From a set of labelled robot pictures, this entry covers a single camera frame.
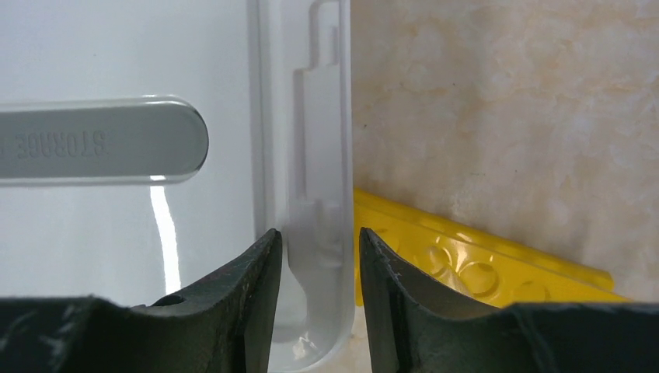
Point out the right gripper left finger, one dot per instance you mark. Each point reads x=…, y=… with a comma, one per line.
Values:
x=223, y=322

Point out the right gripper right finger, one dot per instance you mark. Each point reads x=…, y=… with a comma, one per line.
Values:
x=418, y=324

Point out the white plastic lid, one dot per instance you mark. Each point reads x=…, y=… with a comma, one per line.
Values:
x=145, y=144

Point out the yellow test tube rack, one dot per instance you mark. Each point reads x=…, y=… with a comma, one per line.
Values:
x=486, y=267

